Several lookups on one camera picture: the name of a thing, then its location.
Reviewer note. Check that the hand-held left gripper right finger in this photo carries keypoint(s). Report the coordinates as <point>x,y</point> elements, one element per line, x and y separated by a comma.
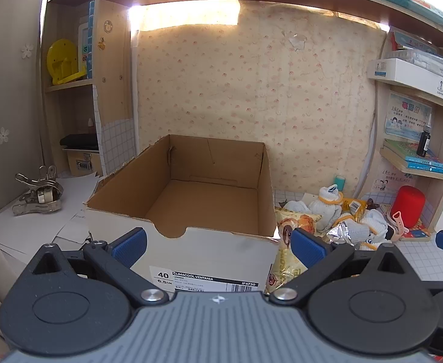
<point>308,247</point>

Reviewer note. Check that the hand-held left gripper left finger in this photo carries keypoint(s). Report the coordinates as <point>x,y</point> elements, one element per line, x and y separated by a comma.
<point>130,247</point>

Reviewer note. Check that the plain white knit glove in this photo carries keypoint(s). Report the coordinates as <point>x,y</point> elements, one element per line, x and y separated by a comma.
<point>299,207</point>

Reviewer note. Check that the white knit glove blue print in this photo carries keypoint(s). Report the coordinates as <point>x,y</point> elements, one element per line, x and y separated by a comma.
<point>329,200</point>

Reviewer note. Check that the cardboard shoe box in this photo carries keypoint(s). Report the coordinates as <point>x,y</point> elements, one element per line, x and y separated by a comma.
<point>206,249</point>

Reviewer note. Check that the pale yellow snack packet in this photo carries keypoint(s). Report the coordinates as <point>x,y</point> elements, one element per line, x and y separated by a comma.
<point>282,268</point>

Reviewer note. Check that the red book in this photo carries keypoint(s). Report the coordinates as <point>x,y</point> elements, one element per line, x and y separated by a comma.
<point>418,232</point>

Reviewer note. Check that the silver foil packet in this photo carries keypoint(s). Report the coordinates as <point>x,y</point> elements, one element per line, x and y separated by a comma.
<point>340,232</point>

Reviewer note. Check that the white knit glove yellow cuff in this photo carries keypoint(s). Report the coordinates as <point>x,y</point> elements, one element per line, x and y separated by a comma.
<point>348,219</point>
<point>374,225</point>

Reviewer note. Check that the red cylinder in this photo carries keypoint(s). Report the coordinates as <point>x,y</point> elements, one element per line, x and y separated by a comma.
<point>408,206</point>

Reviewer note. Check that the teal small cup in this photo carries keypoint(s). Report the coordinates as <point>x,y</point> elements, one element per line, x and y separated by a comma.
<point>339,183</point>

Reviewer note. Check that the dark brown small object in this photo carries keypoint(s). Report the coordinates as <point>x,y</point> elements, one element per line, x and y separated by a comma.
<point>372,204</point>

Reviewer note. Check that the pink certificate poster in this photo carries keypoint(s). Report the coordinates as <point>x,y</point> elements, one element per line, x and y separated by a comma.
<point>389,181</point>

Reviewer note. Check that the white paper sheets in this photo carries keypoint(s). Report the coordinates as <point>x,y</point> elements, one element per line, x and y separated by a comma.
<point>36,230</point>

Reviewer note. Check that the wooden box with latch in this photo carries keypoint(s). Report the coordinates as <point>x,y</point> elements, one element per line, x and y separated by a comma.
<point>83,160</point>

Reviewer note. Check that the black ink bottle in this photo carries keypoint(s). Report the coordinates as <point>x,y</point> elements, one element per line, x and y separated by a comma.
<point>423,143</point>

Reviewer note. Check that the large metal spring clip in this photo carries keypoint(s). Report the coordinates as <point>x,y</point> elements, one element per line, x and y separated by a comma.
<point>36,198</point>

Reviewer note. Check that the green cover book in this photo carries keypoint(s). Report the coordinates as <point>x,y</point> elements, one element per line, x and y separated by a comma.
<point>399,146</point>

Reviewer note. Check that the small metal spring clip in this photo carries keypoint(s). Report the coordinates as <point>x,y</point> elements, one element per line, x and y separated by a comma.
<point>47,172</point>

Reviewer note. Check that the white curved pipe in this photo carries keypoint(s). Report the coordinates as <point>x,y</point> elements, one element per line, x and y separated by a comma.
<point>369,147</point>

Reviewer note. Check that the black case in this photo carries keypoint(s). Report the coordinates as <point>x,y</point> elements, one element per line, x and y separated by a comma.
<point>79,141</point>

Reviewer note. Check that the blue certificate poster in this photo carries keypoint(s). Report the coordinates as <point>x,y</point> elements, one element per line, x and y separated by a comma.
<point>408,119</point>

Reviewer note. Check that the long white box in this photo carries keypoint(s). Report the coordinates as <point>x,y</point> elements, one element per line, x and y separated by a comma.
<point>414,73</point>

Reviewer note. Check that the wooden bookshelf with yellow reel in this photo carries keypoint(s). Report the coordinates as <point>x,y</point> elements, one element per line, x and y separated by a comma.
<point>119,64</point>

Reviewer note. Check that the clear plastic packet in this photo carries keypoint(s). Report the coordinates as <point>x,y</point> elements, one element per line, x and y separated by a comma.
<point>433,60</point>

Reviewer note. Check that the yellow plastic reel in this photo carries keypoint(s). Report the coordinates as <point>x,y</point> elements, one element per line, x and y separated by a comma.
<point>64,62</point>

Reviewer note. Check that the torn tape piece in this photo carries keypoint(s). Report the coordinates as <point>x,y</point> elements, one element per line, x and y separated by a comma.
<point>297,41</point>

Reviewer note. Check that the flower pattern curtain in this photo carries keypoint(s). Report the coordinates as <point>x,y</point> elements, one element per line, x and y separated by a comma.
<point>5,83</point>

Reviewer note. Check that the yellow cartoon sticker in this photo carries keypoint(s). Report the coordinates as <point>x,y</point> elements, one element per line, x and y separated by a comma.
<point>101,42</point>

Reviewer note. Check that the white framed board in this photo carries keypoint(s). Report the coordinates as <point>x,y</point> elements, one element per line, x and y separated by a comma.
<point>82,43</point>

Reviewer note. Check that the blue block strip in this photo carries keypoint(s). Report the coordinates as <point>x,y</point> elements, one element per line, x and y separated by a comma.
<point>91,37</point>

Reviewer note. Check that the round cartoon sticker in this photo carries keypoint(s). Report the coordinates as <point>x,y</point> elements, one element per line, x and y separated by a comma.
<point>107,26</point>

